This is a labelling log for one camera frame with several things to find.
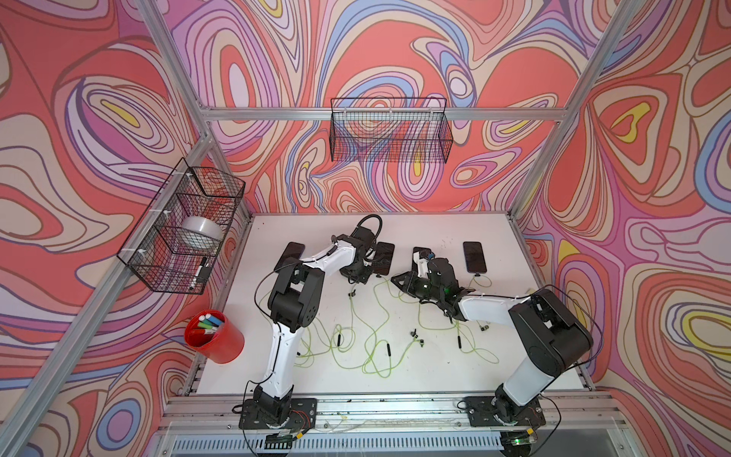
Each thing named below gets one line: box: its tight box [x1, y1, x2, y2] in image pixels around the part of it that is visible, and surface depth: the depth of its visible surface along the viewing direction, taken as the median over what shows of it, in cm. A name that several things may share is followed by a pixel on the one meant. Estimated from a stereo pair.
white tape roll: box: [180, 216, 224, 240], surface depth 75 cm
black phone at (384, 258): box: [372, 241, 396, 277], surface depth 109 cm
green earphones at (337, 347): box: [328, 292, 377, 370], surface depth 88 cm
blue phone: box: [462, 240, 488, 274], surface depth 107 cm
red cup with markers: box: [184, 310, 245, 364], surface depth 80 cm
